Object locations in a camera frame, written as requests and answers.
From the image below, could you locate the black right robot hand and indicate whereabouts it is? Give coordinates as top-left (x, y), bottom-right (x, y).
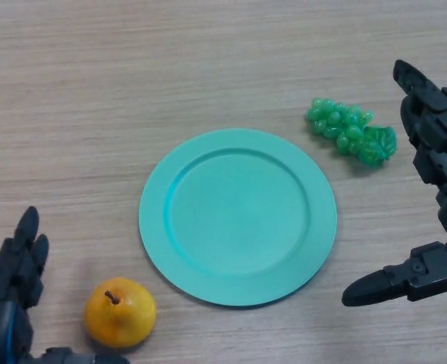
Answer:
top-left (342, 59), bottom-right (447, 308)

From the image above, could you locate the yellow pear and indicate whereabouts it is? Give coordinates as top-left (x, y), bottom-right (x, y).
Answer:
top-left (83, 277), bottom-right (157, 349)

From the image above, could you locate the teal green round plate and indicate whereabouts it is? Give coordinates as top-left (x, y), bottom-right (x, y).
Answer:
top-left (138, 128), bottom-right (338, 307)

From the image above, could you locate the green grape bunch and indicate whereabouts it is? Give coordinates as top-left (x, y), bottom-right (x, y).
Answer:
top-left (304, 97), bottom-right (398, 168)

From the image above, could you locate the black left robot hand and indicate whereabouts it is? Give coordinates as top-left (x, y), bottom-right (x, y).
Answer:
top-left (0, 206), bottom-right (131, 364)

